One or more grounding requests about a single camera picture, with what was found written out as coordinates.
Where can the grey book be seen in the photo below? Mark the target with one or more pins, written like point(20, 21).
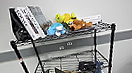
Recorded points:
point(39, 15)

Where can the white book with print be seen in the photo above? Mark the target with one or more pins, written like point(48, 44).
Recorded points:
point(29, 23)

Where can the blue plush toy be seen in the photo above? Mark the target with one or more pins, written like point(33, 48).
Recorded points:
point(56, 29)

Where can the flat black pouch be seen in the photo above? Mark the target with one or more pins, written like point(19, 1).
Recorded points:
point(86, 66)

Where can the orange plush toy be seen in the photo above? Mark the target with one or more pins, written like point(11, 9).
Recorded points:
point(78, 24)

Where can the small white wall socket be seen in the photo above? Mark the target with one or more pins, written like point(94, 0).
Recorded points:
point(69, 43)
point(61, 47)

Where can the long grey wall band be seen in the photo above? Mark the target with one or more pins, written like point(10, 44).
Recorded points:
point(4, 55)

